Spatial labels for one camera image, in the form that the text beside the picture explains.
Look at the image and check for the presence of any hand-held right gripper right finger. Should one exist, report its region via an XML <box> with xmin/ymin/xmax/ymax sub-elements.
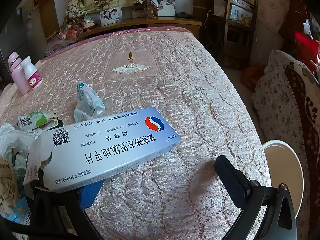
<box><xmin>215</xmin><ymin>155</ymin><xmax>300</xmax><ymax>240</ymax></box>

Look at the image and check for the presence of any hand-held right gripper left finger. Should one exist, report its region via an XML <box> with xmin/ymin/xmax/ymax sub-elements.
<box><xmin>32</xmin><ymin>180</ymin><xmax>105</xmax><ymax>240</ymax></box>

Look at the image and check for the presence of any blue white medicine box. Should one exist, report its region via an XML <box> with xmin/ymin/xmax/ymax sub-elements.
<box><xmin>26</xmin><ymin>107</ymin><xmax>181</xmax><ymax>193</ymax></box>

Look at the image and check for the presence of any white round bin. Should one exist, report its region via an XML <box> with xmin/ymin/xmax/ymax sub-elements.
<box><xmin>262</xmin><ymin>140</ymin><xmax>305</xmax><ymax>220</ymax></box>

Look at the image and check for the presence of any blue printed packet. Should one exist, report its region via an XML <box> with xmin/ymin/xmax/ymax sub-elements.
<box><xmin>0</xmin><ymin>197</ymin><xmax>32</xmax><ymax>240</ymax></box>

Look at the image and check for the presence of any beige crumpled tissue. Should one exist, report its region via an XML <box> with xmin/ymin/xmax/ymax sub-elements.
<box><xmin>0</xmin><ymin>158</ymin><xmax>19</xmax><ymax>213</ymax></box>

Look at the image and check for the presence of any sofa with floral blanket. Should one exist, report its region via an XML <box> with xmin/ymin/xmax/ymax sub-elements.
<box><xmin>251</xmin><ymin>49</ymin><xmax>320</xmax><ymax>240</ymax></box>

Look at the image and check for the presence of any crumpled white green wrapper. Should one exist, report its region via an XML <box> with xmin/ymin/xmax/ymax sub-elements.
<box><xmin>74</xmin><ymin>81</ymin><xmax>106</xmax><ymax>124</ymax></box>

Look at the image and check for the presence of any small green white carton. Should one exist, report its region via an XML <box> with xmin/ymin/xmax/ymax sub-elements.
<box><xmin>16</xmin><ymin>110</ymin><xmax>58</xmax><ymax>130</ymax></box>

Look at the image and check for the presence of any white plastic bag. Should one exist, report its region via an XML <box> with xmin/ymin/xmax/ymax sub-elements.
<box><xmin>0</xmin><ymin>122</ymin><xmax>38</xmax><ymax>170</ymax></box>

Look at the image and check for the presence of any red bag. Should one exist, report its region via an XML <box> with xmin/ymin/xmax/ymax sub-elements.
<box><xmin>240</xmin><ymin>65</ymin><xmax>267</xmax><ymax>90</ymax></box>

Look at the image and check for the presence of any white pill bottle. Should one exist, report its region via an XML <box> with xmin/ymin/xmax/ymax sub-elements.
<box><xmin>20</xmin><ymin>56</ymin><xmax>43</xmax><ymax>90</ymax></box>

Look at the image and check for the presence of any pink bottle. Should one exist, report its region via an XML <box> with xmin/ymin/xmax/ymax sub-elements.
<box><xmin>8</xmin><ymin>52</ymin><xmax>31</xmax><ymax>95</ymax></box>

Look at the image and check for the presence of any dark wooden chair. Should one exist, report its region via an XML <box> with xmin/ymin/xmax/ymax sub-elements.
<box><xmin>205</xmin><ymin>0</ymin><xmax>259</xmax><ymax>68</ymax></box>

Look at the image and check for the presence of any red cushion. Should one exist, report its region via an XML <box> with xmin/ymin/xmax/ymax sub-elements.
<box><xmin>294</xmin><ymin>31</ymin><xmax>320</xmax><ymax>74</ymax></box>

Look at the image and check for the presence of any wrapped flower bouquet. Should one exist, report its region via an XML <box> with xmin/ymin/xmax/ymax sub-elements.
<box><xmin>59</xmin><ymin>12</ymin><xmax>97</xmax><ymax>42</ymax></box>

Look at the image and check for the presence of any white floral printed box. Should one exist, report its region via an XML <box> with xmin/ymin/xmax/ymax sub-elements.
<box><xmin>230</xmin><ymin>4</ymin><xmax>253</xmax><ymax>27</ymax></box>

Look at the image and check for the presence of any wooden cabinet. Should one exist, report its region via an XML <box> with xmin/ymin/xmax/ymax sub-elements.
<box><xmin>75</xmin><ymin>17</ymin><xmax>202</xmax><ymax>40</ymax></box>

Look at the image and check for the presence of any grey refrigerator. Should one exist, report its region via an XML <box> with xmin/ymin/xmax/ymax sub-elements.
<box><xmin>0</xmin><ymin>0</ymin><xmax>47</xmax><ymax>80</ymax></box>

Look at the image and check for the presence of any framed couple photo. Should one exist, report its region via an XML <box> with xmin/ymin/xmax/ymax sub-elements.
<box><xmin>100</xmin><ymin>7</ymin><xmax>122</xmax><ymax>26</ymax></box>

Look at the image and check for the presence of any wedding photo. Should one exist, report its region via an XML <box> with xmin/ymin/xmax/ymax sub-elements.
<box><xmin>157</xmin><ymin>0</ymin><xmax>176</xmax><ymax>17</ymax></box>

